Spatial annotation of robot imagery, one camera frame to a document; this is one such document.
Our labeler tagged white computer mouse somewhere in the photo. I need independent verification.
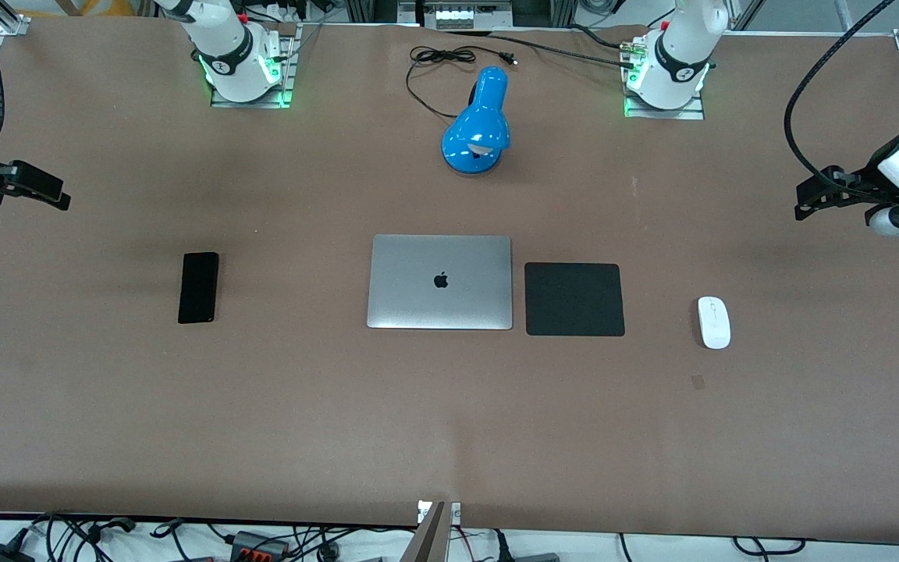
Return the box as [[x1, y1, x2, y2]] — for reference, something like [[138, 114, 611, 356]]
[[698, 296, 732, 350]]

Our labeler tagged black smartphone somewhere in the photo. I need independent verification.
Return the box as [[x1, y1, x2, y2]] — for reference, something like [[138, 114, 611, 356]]
[[177, 251, 220, 325]]

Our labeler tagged black square mouse pad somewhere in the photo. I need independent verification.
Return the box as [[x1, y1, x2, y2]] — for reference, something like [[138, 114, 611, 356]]
[[524, 262, 626, 337]]

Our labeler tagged brown table cover sheet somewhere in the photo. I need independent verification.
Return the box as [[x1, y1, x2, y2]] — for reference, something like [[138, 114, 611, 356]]
[[0, 16, 899, 547]]

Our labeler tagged blue desk lamp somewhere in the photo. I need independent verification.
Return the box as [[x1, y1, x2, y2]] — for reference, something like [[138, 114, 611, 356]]
[[441, 66, 512, 176]]

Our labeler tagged silver closed laptop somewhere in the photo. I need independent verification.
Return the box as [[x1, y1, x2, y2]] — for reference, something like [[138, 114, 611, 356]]
[[366, 234, 513, 331]]

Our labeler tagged grey connector box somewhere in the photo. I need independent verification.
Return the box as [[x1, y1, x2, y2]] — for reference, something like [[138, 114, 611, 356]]
[[434, 0, 514, 31]]

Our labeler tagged black box with orange clips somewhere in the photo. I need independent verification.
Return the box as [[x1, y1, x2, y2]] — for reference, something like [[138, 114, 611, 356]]
[[229, 530, 293, 562]]

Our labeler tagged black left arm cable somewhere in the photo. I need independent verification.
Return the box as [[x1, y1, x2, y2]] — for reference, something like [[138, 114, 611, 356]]
[[784, 0, 899, 182]]

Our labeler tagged aluminium left arm base plate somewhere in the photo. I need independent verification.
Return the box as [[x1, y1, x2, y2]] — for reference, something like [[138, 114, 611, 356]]
[[624, 37, 706, 121]]

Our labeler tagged aluminium right arm base plate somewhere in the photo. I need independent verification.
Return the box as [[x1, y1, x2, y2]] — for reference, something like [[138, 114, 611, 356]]
[[210, 22, 300, 109]]

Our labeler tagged thick black table cable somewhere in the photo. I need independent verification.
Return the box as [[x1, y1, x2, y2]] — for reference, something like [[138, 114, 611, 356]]
[[449, 30, 638, 59]]

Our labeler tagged tangled black floor cable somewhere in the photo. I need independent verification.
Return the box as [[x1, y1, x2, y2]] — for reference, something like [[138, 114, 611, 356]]
[[27, 511, 138, 562]]

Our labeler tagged black looped floor cable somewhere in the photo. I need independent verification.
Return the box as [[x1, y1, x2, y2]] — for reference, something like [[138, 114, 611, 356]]
[[733, 536, 807, 557]]

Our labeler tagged black lamp power cord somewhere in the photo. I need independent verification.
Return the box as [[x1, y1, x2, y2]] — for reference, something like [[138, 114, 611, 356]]
[[406, 46, 518, 119]]

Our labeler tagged brown upright post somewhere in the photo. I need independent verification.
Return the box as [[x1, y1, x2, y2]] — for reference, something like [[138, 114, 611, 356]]
[[399, 501, 451, 562]]

